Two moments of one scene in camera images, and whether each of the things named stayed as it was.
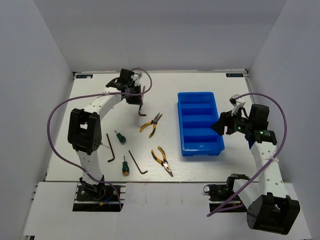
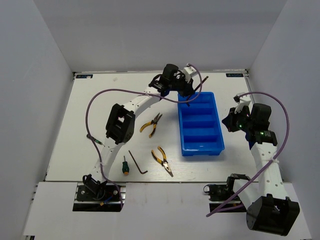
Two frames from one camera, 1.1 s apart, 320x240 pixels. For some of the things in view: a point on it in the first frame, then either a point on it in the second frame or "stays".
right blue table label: x=234 y=75 stays
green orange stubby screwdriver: x=125 y=168 stays
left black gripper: x=137 y=101 to x=188 y=88
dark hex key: x=141 y=103 to x=187 y=97
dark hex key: x=139 y=169 stays
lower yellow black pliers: x=164 y=163 stays
